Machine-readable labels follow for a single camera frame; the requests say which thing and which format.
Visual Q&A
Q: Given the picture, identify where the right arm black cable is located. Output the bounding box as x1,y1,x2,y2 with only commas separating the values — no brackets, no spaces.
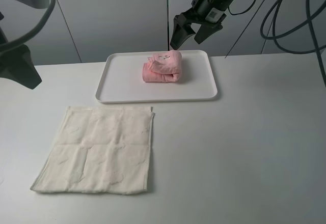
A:
228,0,326,87

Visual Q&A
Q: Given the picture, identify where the cream white towel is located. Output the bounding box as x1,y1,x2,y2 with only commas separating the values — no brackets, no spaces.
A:
31,106,154,194

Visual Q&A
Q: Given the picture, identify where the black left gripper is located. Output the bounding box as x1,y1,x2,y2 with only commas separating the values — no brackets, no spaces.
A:
0,11,43,90

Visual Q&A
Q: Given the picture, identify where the pink towel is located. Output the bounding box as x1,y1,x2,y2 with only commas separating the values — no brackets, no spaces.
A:
142,50,182,83

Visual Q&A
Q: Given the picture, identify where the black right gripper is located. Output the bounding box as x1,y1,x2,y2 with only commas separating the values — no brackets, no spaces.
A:
170,0,227,49

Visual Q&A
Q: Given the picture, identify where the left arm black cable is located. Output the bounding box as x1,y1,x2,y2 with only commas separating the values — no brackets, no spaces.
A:
0,0,56,54

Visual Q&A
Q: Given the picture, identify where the white plastic tray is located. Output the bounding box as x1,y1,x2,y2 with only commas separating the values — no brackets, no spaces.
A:
95,50,219,105

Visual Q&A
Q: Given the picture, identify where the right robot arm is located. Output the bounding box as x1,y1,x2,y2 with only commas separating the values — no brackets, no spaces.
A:
170,0,234,50

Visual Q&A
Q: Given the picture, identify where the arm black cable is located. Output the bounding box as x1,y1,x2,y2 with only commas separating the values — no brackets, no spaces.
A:
0,0,56,54
228,0,326,87

